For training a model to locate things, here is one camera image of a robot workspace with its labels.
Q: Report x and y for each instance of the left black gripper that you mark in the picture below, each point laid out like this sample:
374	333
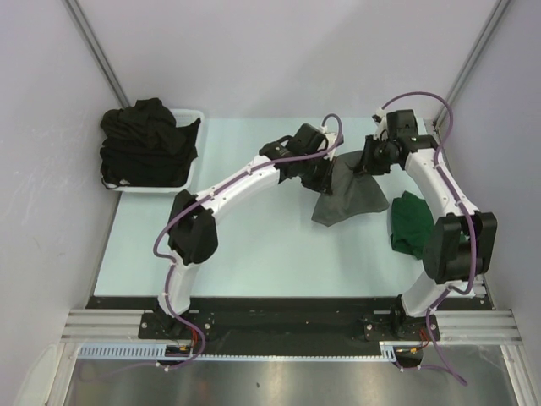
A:
324	183

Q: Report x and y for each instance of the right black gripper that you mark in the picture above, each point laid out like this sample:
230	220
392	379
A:
368	165

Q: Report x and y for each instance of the grey t shirt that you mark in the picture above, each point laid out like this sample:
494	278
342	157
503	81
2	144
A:
351	193

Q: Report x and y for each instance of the white plastic basket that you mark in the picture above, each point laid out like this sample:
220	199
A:
183	117

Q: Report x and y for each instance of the black t shirts pile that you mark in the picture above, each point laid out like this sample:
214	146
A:
145	146

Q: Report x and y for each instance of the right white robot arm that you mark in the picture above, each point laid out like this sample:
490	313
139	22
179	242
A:
462	241

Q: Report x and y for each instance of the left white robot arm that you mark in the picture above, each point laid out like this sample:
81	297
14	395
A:
193	238

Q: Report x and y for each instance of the green folded t shirt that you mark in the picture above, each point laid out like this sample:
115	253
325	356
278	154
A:
411	225

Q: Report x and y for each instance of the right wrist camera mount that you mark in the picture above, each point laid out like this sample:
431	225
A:
379	118

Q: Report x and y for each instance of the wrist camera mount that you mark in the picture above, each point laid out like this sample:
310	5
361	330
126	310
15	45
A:
330	143
379	118

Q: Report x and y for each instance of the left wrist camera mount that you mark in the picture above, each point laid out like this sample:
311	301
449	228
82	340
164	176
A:
330	143

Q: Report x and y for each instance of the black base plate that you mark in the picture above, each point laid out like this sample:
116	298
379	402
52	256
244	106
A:
273	327

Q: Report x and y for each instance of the aluminium frame rail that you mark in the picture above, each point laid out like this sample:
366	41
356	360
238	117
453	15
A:
476	327

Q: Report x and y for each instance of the light blue cable duct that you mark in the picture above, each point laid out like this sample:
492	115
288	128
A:
173	353

